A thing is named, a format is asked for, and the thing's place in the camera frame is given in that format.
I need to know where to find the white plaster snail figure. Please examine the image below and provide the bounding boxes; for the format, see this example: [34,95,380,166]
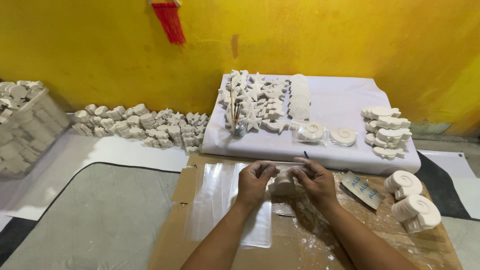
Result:
[268,173,297,197]

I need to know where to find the black and white banner sheet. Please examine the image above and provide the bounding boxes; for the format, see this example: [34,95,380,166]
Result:
[414,149,480,270]

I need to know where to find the person's left hand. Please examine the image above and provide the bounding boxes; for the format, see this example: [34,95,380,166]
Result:
[237,160,280,207]

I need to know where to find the stack of plaster snail figures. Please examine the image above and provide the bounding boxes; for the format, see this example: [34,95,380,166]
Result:
[391,194,442,234]
[384,170,424,201]

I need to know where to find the brown cardboard sheet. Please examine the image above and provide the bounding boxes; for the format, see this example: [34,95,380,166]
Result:
[148,153,464,270]

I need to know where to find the stack of clear plastic bags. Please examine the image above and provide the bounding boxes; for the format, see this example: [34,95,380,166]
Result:
[185,163,273,249]

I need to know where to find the stack of plaster whale figures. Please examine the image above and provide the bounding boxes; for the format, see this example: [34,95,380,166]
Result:
[361,106,413,160]

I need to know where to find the red tassel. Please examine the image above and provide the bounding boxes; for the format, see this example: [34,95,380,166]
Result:
[149,0,187,47]

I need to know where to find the group of plaster star figures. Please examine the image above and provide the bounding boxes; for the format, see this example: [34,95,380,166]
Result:
[218,69,292,134]

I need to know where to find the printed paper strip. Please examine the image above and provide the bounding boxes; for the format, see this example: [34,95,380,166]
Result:
[340,170,386,210]

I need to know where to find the row of plaster shell figures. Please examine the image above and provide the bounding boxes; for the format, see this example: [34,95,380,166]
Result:
[287,73,312,122]

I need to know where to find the white cloth covered board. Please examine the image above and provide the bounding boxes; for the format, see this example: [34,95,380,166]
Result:
[201,73,422,176]

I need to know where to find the small clear plastic piece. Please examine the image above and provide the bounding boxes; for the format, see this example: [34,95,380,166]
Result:
[271,202,297,218]

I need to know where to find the person's right hand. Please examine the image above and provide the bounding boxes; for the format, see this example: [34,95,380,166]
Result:
[288,157,340,212]

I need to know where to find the bagged plaster snail figure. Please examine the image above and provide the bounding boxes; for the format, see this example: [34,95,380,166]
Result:
[292,120,328,145]
[329,128,358,148]

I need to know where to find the glass jar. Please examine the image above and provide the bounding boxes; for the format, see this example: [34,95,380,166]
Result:
[231,119,248,138]

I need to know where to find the clear plastic bag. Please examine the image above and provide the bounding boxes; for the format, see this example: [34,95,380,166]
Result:
[259,160,313,198]

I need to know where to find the white floor sheet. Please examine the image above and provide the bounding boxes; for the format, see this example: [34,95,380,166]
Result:
[0,129,190,222]

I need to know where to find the bundle of paint brushes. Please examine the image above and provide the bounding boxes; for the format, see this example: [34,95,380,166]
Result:
[229,85,243,130]

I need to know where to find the grey floor mat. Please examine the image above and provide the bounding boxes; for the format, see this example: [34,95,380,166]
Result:
[0,161,181,270]

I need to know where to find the pile of white plaster figures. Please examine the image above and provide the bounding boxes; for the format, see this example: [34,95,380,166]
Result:
[73,103,211,154]

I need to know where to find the clear bin of plaster figures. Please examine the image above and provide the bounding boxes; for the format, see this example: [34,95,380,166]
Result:
[0,80,72,179]

